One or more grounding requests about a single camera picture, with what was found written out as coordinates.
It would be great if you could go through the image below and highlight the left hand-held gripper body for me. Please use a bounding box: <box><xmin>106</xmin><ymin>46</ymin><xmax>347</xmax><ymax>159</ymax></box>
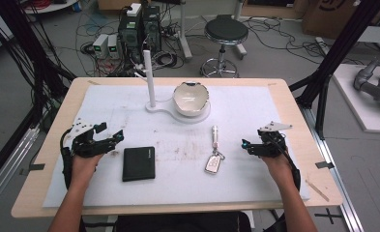
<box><xmin>70</xmin><ymin>117</ymin><xmax>117</xmax><ymax>160</ymax></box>

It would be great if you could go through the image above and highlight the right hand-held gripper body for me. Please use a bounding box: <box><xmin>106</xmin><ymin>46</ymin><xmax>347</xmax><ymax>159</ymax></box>
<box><xmin>256</xmin><ymin>121</ymin><xmax>294</xmax><ymax>160</ymax></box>

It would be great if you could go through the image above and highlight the person's left hand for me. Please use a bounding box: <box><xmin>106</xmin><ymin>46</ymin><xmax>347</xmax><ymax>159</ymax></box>
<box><xmin>71</xmin><ymin>153</ymin><xmax>104</xmax><ymax>189</ymax></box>

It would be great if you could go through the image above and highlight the person's right hand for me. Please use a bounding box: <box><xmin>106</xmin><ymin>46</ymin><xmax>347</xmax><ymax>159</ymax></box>
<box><xmin>261</xmin><ymin>154</ymin><xmax>296</xmax><ymax>189</ymax></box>

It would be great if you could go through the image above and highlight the black wallet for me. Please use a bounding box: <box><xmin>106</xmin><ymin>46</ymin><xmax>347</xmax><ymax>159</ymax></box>
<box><xmin>122</xmin><ymin>146</ymin><xmax>157</xmax><ymax>183</ymax></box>

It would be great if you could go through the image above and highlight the black tape strip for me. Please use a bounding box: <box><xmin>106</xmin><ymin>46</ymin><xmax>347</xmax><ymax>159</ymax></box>
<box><xmin>314</xmin><ymin>160</ymin><xmax>336</xmax><ymax>170</ymax></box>
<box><xmin>18</xmin><ymin>162</ymin><xmax>46</xmax><ymax>177</ymax></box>

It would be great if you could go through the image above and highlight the thin wooden stick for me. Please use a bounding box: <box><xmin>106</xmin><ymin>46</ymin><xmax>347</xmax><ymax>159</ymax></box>
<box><xmin>305</xmin><ymin>179</ymin><xmax>330</xmax><ymax>203</ymax></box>

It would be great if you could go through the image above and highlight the white stand with pole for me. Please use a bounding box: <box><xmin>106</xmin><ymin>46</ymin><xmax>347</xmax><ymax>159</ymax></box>
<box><xmin>133</xmin><ymin>49</ymin><xmax>212</xmax><ymax>126</ymax></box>

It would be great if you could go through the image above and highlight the white ceramic bowl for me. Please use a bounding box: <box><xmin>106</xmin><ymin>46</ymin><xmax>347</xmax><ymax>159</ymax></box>
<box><xmin>172</xmin><ymin>80</ymin><xmax>211</xmax><ymax>118</ymax></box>

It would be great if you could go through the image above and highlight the white foam mat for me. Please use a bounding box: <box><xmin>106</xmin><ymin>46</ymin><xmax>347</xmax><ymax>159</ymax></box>
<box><xmin>43</xmin><ymin>83</ymin><xmax>311</xmax><ymax>209</ymax></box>

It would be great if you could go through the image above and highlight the grey power supply unit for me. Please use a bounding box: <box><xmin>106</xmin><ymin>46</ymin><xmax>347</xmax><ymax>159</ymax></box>
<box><xmin>106</xmin><ymin>34</ymin><xmax>121</xmax><ymax>60</ymax></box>
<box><xmin>92</xmin><ymin>33</ymin><xmax>110</xmax><ymax>60</ymax></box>

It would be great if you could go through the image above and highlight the white platform board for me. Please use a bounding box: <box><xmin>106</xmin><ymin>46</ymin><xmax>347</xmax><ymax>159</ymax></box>
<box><xmin>332</xmin><ymin>63</ymin><xmax>380</xmax><ymax>135</ymax></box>

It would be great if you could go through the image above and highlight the black computer tower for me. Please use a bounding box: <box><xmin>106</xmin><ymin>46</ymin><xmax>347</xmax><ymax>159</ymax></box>
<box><xmin>141</xmin><ymin>4</ymin><xmax>162</xmax><ymax>55</ymax></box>
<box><xmin>117</xmin><ymin>13</ymin><xmax>145</xmax><ymax>64</ymax></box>

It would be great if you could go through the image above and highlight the person's black clothing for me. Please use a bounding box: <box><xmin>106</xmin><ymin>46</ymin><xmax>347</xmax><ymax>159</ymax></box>
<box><xmin>112</xmin><ymin>210</ymin><xmax>253</xmax><ymax>232</ymax></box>

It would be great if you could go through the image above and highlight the black round stool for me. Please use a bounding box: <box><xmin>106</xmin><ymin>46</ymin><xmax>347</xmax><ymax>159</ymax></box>
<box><xmin>199</xmin><ymin>14</ymin><xmax>250</xmax><ymax>78</ymax></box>

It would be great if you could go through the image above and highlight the white box device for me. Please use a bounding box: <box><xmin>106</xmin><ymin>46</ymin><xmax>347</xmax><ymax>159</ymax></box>
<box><xmin>126</xmin><ymin>2</ymin><xmax>143</xmax><ymax>18</ymax></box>

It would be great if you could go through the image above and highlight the white desk leg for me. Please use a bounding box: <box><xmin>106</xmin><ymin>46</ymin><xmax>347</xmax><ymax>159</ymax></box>
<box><xmin>177</xmin><ymin>0</ymin><xmax>194</xmax><ymax>63</ymax></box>

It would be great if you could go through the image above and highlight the flat cardboard box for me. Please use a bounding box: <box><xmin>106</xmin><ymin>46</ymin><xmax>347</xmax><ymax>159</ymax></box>
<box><xmin>240</xmin><ymin>0</ymin><xmax>308</xmax><ymax>19</ymax></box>

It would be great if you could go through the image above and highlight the large cardboard box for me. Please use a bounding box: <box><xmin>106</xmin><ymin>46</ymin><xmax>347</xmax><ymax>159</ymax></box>
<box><xmin>301</xmin><ymin>0</ymin><xmax>380</xmax><ymax>41</ymax></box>

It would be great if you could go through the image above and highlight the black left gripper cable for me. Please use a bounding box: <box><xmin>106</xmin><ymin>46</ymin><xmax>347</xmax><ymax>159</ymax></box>
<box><xmin>59</xmin><ymin>128</ymin><xmax>74</xmax><ymax>190</ymax></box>

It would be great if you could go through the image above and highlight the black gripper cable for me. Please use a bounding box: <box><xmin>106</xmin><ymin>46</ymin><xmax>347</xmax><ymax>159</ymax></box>
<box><xmin>59</xmin><ymin>128</ymin><xmax>74</xmax><ymax>190</ymax></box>
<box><xmin>276</xmin><ymin>136</ymin><xmax>302</xmax><ymax>191</ymax></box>

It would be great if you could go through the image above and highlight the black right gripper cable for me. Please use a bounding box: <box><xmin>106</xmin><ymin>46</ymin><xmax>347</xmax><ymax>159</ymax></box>
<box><xmin>276</xmin><ymin>136</ymin><xmax>302</xmax><ymax>191</ymax></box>

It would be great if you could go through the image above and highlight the silver car key with strap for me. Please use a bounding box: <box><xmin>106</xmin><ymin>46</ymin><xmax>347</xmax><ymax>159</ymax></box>
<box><xmin>204</xmin><ymin>125</ymin><xmax>226</xmax><ymax>176</ymax></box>

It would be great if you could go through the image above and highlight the aluminium rail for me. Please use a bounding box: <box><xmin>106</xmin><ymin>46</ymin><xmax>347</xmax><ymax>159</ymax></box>
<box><xmin>300</xmin><ymin>105</ymin><xmax>366</xmax><ymax>232</ymax></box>
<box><xmin>0</xmin><ymin>127</ymin><xmax>41</xmax><ymax>216</ymax></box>

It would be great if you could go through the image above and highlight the black metal frame post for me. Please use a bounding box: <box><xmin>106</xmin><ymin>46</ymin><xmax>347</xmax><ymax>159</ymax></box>
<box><xmin>0</xmin><ymin>0</ymin><xmax>77</xmax><ymax>191</ymax></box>
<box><xmin>288</xmin><ymin>0</ymin><xmax>380</xmax><ymax>140</ymax></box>

